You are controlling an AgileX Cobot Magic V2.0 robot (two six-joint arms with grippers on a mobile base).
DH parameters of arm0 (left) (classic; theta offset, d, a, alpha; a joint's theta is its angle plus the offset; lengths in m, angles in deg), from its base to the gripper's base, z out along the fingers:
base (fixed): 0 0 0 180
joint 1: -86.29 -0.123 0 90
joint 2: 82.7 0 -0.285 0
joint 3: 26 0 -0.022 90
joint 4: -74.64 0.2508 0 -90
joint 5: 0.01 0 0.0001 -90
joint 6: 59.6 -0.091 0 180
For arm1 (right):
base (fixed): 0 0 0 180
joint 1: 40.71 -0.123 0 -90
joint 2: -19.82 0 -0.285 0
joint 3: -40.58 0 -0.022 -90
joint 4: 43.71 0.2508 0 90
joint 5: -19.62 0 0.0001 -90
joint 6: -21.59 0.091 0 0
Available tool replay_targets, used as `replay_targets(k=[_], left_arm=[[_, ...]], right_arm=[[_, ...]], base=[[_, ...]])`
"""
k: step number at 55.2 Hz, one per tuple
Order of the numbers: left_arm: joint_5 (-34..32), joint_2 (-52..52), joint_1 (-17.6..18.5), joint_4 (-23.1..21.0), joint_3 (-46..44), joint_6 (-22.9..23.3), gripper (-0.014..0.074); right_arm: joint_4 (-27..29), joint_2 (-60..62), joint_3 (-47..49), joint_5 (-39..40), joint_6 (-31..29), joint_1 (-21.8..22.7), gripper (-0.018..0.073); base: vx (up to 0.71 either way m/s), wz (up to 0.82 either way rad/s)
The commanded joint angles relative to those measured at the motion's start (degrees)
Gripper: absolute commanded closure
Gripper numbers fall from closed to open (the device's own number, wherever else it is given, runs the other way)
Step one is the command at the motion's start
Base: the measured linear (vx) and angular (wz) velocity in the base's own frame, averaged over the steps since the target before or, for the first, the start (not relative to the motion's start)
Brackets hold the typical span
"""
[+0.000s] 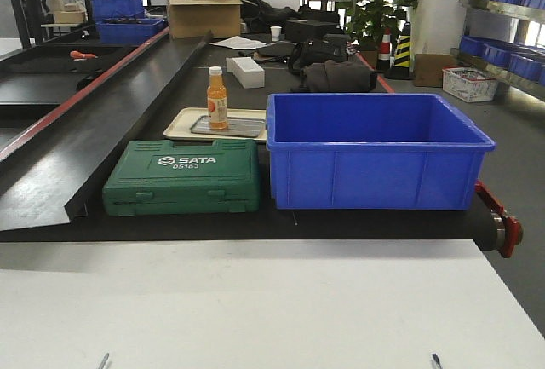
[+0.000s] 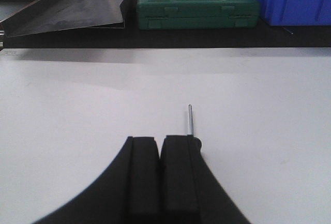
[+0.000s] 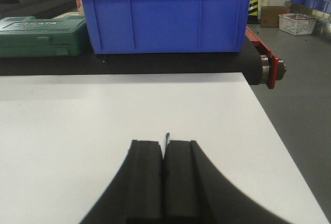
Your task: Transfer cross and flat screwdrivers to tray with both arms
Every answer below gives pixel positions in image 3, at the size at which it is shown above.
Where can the brown cardboard box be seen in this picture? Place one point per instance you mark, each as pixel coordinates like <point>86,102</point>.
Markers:
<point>270,15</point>

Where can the red conveyor frame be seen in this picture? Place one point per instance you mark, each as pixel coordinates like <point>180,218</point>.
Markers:
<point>273,68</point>

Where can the large blue plastic bin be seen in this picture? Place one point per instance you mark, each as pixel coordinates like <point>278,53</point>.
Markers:
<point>166,26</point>

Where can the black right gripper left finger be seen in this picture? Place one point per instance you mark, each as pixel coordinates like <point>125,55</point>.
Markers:
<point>135,193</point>

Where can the white wire basket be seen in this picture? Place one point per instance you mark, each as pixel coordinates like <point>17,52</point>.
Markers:
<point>296,24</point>

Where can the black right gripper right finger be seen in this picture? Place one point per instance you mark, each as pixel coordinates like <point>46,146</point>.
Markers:
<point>195,191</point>

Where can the green plastic tool case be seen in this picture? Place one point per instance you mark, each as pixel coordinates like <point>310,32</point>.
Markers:
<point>32,37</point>

